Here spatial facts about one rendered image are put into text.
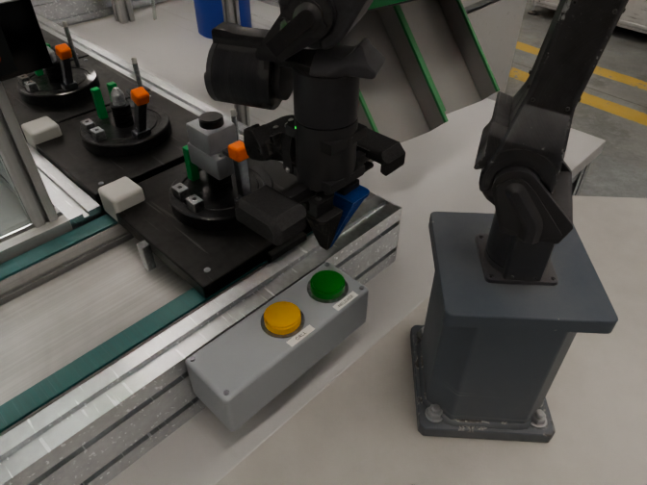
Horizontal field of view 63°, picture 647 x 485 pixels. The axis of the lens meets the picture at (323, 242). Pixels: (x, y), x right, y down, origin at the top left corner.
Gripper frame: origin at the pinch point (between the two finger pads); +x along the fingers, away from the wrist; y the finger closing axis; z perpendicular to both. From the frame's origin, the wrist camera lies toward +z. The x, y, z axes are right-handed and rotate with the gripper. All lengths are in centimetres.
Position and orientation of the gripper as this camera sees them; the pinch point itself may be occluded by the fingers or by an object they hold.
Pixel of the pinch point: (325, 221)
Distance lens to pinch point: 54.8
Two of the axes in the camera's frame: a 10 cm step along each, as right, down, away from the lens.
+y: -6.8, 4.8, -5.5
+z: -7.3, -4.5, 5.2
